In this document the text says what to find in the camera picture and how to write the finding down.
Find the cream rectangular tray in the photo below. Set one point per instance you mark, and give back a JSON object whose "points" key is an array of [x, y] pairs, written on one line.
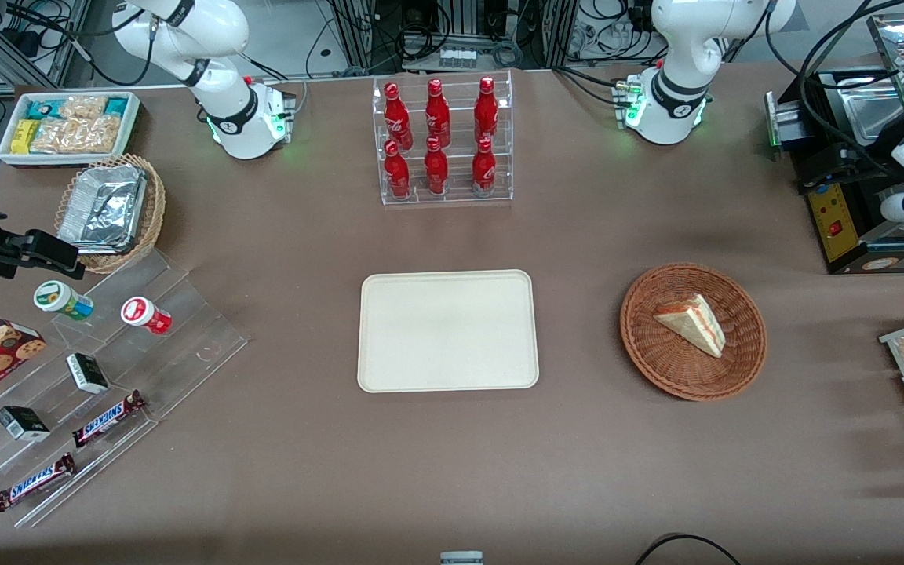
{"points": [[448, 329]]}

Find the black food warmer machine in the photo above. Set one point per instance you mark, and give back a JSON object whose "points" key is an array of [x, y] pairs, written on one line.
{"points": [[832, 224]]}

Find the teal snack packet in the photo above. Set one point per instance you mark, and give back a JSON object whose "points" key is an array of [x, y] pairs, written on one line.
{"points": [[40, 108], [116, 104]]}

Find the brown round wicker basket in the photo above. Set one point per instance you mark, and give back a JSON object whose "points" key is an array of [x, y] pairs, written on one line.
{"points": [[656, 361]]}

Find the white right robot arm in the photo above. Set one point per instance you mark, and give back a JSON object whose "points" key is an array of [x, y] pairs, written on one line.
{"points": [[216, 31]]}

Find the Snickers chocolate bar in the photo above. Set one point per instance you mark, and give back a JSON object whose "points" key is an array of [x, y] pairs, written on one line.
{"points": [[32, 482], [107, 420]]}

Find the yellow snack packet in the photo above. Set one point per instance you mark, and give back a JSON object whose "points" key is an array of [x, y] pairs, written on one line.
{"points": [[24, 136]]}

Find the aluminium equipment frame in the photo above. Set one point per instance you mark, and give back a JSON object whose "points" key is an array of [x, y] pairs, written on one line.
{"points": [[558, 31]]}

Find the clear acrylic bottle rack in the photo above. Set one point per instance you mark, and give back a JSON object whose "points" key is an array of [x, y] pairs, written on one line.
{"points": [[458, 190]]}

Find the white power strip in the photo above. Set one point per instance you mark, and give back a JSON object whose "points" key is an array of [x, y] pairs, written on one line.
{"points": [[458, 57]]}

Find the small dark green box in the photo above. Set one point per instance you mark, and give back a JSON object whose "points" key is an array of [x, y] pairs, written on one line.
{"points": [[22, 424], [87, 374]]}

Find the red cola bottle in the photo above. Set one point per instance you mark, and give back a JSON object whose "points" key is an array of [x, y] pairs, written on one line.
{"points": [[486, 111], [396, 173], [435, 169], [437, 114], [397, 116], [483, 168]]}

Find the green lid cup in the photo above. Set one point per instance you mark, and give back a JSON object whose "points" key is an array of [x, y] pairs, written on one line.
{"points": [[56, 297]]}

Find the stack of foil trays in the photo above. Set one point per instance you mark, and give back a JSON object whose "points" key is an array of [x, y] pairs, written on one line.
{"points": [[103, 208]]}

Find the clear acrylic stepped display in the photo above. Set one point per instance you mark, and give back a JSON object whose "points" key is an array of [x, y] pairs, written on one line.
{"points": [[185, 333]]}

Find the light oval wicker basket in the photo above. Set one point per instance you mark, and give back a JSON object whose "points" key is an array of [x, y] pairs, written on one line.
{"points": [[156, 212]]}

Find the white plastic snack bin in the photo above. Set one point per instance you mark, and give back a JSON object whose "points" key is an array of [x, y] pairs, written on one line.
{"points": [[67, 160]]}

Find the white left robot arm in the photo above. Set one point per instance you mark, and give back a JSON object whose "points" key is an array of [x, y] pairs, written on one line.
{"points": [[679, 39]]}

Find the triangular sandwich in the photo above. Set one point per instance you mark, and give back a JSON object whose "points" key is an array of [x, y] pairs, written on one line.
{"points": [[695, 326]]}

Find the clear bag of crackers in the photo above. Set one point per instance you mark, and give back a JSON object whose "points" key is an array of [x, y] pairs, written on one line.
{"points": [[83, 106], [107, 133], [60, 136]]}

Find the red lid cup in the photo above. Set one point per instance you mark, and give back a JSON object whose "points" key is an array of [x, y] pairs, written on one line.
{"points": [[142, 314]]}

